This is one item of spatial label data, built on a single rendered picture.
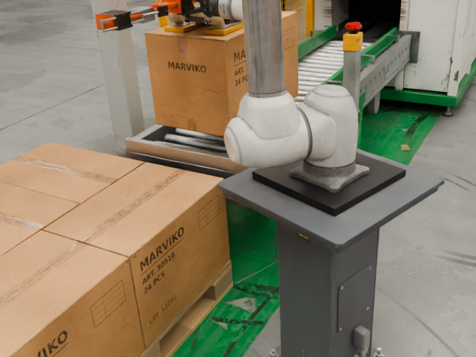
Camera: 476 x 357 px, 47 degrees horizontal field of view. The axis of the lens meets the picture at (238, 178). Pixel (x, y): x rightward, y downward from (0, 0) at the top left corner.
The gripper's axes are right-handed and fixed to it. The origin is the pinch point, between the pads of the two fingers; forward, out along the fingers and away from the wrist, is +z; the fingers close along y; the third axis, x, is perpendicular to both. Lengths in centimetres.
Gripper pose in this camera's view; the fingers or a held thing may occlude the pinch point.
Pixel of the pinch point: (176, 3)
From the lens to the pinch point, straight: 216.6
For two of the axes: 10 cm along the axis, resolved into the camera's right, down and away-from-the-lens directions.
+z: -8.7, -1.8, 4.6
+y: 0.6, 8.9, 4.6
